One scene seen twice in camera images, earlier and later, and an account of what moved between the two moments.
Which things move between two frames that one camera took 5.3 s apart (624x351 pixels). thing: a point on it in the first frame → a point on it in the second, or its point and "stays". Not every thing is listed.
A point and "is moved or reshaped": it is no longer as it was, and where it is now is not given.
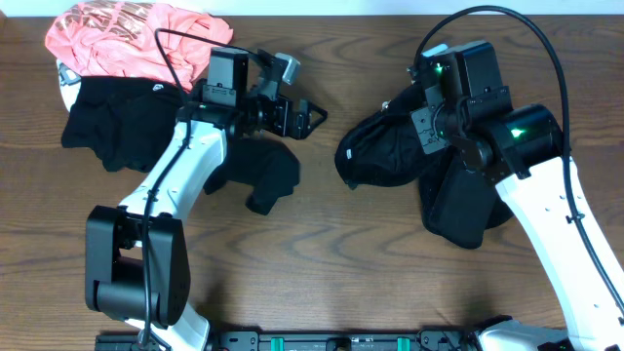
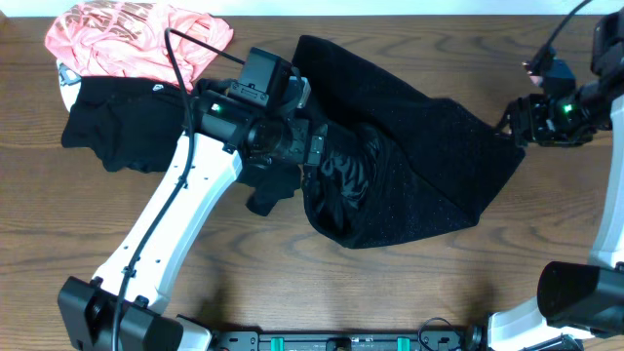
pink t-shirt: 116,39 stays
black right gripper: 422,122 → 528,124
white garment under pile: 69,82 stays
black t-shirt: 130,122 stays
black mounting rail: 426,339 stays
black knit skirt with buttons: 458,202 is moved or reshaped
